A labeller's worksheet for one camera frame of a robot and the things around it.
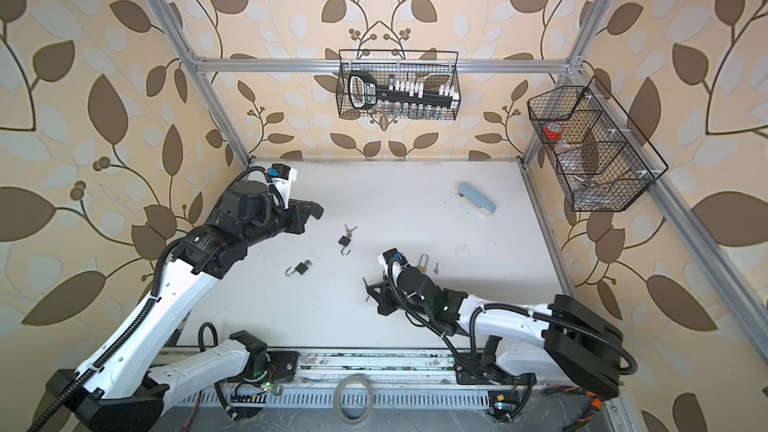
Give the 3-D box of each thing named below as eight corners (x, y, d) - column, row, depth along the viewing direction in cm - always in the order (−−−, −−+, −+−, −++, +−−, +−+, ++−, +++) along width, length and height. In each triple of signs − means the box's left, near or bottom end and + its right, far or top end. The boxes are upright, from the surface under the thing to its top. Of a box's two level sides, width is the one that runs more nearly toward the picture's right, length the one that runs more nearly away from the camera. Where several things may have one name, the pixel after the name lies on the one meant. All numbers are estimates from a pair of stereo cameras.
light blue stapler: (454, 195, 112) (456, 188, 108) (463, 187, 114) (465, 180, 111) (488, 219, 105) (491, 211, 101) (497, 210, 107) (500, 202, 104)
